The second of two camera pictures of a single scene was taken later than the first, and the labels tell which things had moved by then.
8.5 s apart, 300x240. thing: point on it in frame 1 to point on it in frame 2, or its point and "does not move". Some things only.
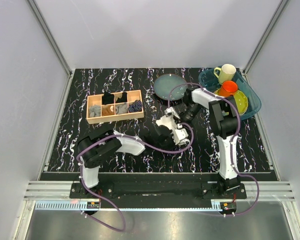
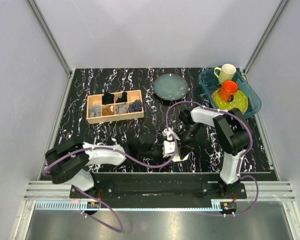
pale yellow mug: [226, 73] does not move
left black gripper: [173, 145] to [161, 160]
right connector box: [228, 207] does not move
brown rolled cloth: [107, 110] does not move
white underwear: [168, 121] to [177, 158]
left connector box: [92, 204] does not move
